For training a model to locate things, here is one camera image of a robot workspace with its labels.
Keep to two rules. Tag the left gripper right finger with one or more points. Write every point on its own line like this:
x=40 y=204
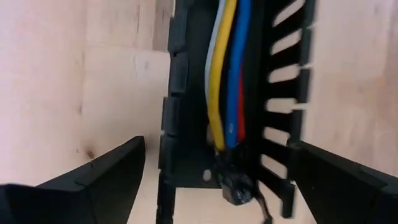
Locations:
x=348 y=193

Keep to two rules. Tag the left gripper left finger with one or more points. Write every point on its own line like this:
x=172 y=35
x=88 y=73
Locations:
x=77 y=199

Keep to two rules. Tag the black perforated rack rail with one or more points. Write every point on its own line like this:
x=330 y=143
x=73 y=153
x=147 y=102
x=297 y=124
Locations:
x=189 y=93

